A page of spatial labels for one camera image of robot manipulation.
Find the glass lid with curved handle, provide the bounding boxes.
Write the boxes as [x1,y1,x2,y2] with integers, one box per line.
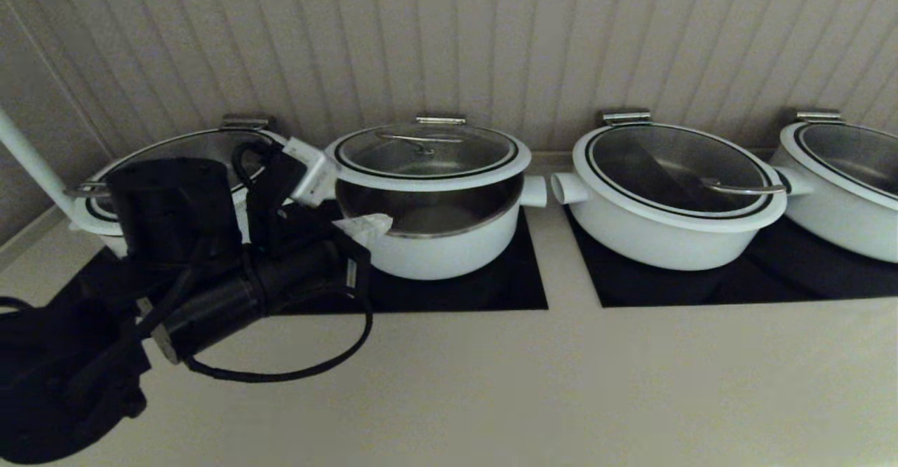
[326,115,532,193]

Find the deep white pot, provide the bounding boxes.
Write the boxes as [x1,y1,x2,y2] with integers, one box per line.
[335,175,548,280]

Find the wide white pot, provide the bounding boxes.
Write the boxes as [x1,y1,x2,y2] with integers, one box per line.
[98,187,253,259]
[551,170,818,272]
[770,164,898,264]

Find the glass lid with white rim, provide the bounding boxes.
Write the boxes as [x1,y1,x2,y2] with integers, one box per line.
[63,115,288,236]
[572,109,788,234]
[779,111,898,212]

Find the black glass cooktop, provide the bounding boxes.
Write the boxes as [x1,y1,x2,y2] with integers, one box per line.
[70,204,549,315]
[565,208,898,309]

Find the white pole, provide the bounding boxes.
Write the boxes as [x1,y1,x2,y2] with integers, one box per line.
[0,106,78,220]

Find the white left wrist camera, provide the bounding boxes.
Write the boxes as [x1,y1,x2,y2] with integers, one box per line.
[283,137,340,208]

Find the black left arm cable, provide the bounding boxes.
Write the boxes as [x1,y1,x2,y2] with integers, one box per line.
[182,260,375,384]

